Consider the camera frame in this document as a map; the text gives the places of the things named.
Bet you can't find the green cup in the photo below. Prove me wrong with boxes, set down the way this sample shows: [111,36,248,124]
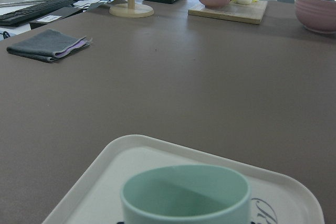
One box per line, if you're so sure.
[120,165,251,223]

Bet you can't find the cream rabbit tray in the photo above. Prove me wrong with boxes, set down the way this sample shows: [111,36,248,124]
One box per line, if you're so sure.
[45,135,324,223]

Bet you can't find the black keyboard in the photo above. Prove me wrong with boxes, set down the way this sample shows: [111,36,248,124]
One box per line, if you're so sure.
[1,0,75,26]

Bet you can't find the wooden mug tree stand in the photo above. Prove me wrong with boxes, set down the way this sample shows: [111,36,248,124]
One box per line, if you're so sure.
[109,0,154,18]

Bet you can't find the folded grey cloths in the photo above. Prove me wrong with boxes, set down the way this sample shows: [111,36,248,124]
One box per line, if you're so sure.
[6,29,91,62]

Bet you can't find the black power adapter box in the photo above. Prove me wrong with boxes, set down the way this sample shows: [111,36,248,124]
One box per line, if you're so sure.
[29,7,83,29]

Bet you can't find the pink ceramic bowl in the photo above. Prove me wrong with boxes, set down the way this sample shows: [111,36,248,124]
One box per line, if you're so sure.
[295,0,335,34]

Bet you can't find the wooden cutting board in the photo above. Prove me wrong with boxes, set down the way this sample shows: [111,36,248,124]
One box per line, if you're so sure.
[188,1,268,25]

